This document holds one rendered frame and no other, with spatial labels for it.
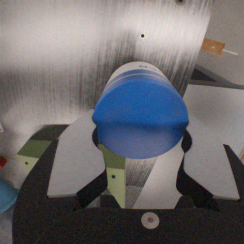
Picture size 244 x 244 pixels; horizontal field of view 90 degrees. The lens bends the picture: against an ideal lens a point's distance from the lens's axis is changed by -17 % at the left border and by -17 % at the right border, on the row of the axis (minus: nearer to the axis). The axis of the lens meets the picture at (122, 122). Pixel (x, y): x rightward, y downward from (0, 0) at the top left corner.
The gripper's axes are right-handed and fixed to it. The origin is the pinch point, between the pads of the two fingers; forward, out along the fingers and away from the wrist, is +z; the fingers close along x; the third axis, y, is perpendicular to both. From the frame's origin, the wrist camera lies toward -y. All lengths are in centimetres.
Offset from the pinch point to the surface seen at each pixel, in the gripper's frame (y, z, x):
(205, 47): -3, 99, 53
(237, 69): 11, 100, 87
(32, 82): 2.0, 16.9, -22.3
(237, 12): -33, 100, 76
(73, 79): 1.9, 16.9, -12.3
